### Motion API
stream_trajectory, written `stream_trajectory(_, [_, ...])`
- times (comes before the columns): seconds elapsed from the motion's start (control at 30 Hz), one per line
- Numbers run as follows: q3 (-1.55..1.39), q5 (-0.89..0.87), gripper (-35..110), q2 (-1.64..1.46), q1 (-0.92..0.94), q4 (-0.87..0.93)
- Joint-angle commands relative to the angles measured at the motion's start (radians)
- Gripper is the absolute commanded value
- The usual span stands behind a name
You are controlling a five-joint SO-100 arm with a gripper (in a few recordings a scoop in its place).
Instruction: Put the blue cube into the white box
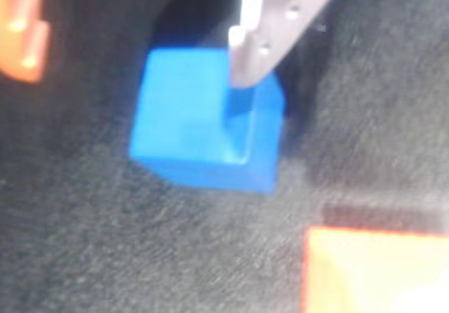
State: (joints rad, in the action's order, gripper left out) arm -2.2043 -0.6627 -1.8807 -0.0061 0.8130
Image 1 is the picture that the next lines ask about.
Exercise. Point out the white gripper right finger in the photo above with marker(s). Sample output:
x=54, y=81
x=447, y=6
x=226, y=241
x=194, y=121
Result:
x=277, y=28

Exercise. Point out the blue cube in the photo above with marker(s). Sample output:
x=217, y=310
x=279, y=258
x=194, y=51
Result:
x=175, y=116

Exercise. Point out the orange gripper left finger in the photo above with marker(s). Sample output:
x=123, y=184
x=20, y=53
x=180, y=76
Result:
x=17, y=46

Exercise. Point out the black table mat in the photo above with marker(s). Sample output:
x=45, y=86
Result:
x=140, y=239

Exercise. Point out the red cube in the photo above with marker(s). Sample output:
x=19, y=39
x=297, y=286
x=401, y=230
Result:
x=368, y=274

